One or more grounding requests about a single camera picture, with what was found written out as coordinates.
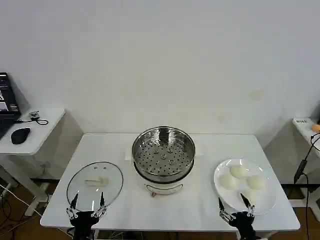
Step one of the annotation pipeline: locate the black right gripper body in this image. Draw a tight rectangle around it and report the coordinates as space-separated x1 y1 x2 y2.
229 211 258 240

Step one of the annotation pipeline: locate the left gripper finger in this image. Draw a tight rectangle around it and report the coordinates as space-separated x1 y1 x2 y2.
91 191 108 219
66 192 79 221

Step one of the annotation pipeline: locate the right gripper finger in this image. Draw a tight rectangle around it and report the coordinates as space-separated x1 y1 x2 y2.
240 193 256 217
218 197 236 222

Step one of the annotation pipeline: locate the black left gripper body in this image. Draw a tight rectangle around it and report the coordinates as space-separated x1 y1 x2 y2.
69 211 100 240

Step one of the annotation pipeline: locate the white steamed bun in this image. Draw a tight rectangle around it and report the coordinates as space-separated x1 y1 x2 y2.
229 165 248 179
246 174 266 191
241 189 258 203
219 174 239 191

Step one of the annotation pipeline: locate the round glass lid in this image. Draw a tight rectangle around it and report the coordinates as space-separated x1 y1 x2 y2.
66 161 124 212

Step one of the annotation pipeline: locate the white round plate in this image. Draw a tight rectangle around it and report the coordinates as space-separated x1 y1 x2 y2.
213 158 278 216

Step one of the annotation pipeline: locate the white rectangular main table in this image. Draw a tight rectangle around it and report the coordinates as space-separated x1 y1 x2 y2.
39 133 301 240

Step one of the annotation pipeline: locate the white electric cooking pot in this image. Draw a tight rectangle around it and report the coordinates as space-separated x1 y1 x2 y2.
124 146 208 198

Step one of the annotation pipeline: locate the steel perforated steamer basket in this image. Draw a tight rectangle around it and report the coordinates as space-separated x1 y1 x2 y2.
131 126 196 177

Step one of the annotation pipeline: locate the white side desk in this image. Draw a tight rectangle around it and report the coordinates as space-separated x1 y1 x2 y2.
0 107 66 217

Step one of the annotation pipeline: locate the black computer mouse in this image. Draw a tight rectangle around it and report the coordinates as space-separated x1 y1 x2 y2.
10 127 31 145

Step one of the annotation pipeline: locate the white desk with label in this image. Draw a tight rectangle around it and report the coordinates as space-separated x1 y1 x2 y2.
292 116 320 208

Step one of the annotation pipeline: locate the black laptop computer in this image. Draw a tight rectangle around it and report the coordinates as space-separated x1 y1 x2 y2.
0 72 22 141

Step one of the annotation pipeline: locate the white floor cable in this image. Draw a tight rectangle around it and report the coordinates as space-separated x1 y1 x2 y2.
0 183 45 218

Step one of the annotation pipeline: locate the black cable with adapter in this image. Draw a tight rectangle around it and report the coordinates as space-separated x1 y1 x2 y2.
293 132 320 240

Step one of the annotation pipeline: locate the black floor cable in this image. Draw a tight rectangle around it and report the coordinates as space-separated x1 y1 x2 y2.
0 192 43 240

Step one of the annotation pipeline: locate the small grey device with cable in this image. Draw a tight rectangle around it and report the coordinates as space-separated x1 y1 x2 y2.
14 111 49 125

